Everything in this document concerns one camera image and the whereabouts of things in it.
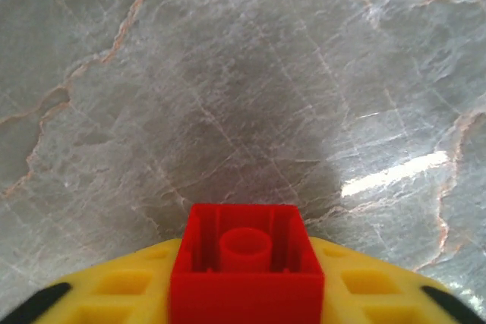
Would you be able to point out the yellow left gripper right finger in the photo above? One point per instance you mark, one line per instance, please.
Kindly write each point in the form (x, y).
(379, 293)

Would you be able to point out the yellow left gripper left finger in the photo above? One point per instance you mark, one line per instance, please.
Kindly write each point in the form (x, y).
(114, 293)

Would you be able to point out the red lego brick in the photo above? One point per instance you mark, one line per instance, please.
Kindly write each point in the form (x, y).
(247, 293)

